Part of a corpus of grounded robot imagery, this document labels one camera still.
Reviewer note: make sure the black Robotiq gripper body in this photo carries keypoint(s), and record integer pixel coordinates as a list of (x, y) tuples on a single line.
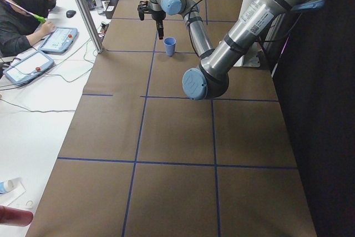
[(158, 18)]

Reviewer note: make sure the blue plastic cup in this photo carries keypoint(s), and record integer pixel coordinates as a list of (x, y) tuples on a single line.
[(169, 44)]

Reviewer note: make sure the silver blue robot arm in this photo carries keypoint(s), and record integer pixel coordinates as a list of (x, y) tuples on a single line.
[(201, 82), (216, 62)]

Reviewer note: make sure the clear water bottle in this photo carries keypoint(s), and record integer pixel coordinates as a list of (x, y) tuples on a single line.
[(99, 6)]

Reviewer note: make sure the black computer mouse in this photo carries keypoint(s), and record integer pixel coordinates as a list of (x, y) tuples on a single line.
[(70, 13)]

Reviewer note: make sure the teach pendant tablet upper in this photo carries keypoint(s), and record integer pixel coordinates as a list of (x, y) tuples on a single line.
[(59, 41)]

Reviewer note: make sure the teach pendant tablet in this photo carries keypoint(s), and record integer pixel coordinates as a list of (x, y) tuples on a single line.
[(29, 68), (59, 41)]

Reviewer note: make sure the green tipped stick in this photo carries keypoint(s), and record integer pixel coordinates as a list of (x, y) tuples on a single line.
[(37, 17)]

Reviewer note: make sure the teach pendant tablet lower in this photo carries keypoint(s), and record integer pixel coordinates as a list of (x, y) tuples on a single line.
[(29, 68)]

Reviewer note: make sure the person in black shirt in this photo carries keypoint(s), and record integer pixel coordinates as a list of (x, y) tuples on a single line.
[(20, 31)]

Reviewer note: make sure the white blue tube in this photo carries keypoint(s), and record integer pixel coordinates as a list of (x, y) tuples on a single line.
[(6, 186)]

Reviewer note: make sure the red cylinder bottle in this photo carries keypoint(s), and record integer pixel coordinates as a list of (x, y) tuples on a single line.
[(15, 217)]

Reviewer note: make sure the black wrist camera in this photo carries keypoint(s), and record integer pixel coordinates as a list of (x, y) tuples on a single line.
[(143, 9)]

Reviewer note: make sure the aluminium frame post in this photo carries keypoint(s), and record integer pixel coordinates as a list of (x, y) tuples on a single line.
[(89, 23)]

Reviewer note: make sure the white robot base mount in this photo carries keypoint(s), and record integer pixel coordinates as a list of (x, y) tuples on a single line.
[(251, 59)]

